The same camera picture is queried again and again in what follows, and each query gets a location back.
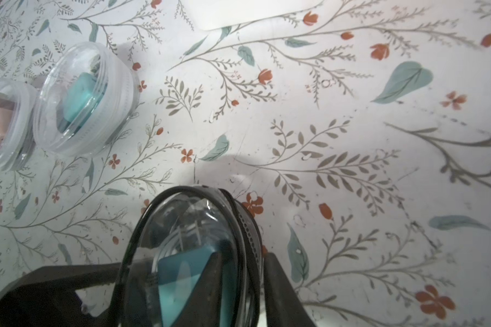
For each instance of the white wooden-top tissue box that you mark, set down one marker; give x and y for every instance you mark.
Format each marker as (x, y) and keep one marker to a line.
(209, 15)

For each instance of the teal charger cube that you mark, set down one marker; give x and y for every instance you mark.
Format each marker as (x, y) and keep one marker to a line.
(82, 99)
(178, 274)

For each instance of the clear oval zip pouch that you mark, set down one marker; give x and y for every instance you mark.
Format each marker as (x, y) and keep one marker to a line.
(17, 102)

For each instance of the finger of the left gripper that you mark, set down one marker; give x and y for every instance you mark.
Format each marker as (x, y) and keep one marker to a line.
(47, 296)

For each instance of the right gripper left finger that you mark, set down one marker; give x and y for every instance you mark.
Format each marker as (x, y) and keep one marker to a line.
(203, 306)

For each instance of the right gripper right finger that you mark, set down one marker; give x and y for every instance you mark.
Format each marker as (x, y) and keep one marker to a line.
(283, 308)

